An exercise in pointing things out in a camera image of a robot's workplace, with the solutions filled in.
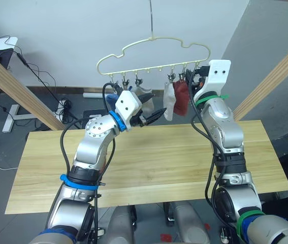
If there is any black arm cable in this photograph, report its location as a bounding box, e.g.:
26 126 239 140
59 82 118 244
187 76 226 227

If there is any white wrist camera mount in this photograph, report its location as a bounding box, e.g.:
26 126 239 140
201 59 232 99
114 89 143 132

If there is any grey sock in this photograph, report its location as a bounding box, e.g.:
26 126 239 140
163 81 177 121
130 85 155 116

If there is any metal hanger hook rod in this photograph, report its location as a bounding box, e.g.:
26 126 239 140
148 0 156 39

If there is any blue sock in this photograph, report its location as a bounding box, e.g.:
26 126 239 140
105 93 120 109

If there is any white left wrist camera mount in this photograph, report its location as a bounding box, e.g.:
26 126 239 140
114 89 143 132

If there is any black power cord with adapter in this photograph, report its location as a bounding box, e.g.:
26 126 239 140
0 35 72 125

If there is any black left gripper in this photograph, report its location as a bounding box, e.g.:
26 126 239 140
130 93 168 128

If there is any blue left wrist clamp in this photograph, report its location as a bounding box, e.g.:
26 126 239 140
108 110 127 132

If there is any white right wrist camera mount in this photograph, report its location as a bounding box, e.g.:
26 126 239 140
201 59 232 99

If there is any cream plastic clip hanger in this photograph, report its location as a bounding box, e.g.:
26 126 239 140
97 36 212 77

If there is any white desk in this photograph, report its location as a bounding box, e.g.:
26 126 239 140
0 36 37 133

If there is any slanted wooden beam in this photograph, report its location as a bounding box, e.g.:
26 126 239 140
0 45 66 131
232 34 288 121

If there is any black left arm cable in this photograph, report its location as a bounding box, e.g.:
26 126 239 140
59 82 118 244

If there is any grey rounded shape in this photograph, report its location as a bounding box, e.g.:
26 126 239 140
106 205 137 244
170 200 212 244

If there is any red sock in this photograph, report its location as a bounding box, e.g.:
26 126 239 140
173 79 190 117

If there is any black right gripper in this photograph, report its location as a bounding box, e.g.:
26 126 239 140
185 64 211 90

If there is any white power strip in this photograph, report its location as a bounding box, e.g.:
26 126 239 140
83 91 107 99

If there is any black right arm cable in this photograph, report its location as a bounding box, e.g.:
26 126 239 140
187 76 226 227

